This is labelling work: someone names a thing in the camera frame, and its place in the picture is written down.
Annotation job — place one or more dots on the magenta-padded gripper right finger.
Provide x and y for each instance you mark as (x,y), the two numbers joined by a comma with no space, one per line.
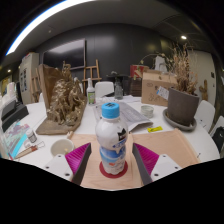
(146,160)

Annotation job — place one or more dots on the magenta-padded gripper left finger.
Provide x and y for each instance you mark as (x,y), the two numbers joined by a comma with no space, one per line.
(76,160)

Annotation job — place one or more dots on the white blue-capped drink bottle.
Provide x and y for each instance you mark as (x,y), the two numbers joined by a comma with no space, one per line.
(111,140)

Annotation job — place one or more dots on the white ceramic cup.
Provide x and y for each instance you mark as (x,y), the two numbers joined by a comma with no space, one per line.
(61,149)

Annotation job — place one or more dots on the flat round red coaster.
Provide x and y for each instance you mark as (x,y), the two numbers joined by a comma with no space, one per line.
(124,171)

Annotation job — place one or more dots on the small yellow tag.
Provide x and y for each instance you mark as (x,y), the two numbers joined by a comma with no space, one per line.
(155,129)

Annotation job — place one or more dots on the open newspaper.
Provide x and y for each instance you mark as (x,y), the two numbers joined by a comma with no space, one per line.
(135,116)

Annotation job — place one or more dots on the grey plant saucer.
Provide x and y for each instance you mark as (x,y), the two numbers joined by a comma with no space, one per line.
(176,126)

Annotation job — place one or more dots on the wooden paint brush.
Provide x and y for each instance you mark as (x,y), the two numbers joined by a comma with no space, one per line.
(30,150)

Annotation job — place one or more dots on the small paint jar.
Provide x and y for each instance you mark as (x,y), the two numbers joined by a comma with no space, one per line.
(31,136)

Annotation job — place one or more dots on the golden sculpture on wooden board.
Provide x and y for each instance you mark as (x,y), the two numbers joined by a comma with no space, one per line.
(65,103)

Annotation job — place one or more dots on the dried plant in grey pot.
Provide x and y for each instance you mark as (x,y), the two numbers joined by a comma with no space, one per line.
(181,106)

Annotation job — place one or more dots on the white spray bottle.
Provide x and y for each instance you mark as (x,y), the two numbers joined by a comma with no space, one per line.
(90,96)

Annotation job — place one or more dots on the colourful painted sheet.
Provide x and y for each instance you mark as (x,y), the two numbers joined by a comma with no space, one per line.
(15,138)

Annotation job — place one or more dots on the brown cardboard box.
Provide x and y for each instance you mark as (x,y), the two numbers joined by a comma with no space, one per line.
(153,88)

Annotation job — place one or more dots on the small grey glass bottle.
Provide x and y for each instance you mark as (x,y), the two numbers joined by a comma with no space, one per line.
(118,92)

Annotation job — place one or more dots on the black backpack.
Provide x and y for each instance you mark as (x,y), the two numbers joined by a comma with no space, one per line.
(218,140)

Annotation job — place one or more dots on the white plastic chair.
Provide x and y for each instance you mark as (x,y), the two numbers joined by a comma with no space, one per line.
(104,89)
(205,113)
(220,121)

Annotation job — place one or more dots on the black storage case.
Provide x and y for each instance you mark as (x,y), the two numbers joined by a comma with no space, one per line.
(13,115)

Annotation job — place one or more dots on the red box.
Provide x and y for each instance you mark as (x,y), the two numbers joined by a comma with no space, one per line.
(138,70)

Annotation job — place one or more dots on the wooden easel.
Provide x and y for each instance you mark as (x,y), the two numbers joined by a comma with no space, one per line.
(92,71)

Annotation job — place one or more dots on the white shelf cabinet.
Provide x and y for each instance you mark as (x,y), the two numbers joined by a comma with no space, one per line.
(28,76)

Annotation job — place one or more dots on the long ceiling light strip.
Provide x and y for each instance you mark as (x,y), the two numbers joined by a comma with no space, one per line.
(40,18)

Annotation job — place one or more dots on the wooden wall figure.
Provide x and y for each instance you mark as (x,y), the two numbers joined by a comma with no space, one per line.
(203,90)

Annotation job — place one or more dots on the black wall screen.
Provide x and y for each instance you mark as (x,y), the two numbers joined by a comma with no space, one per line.
(65,53)

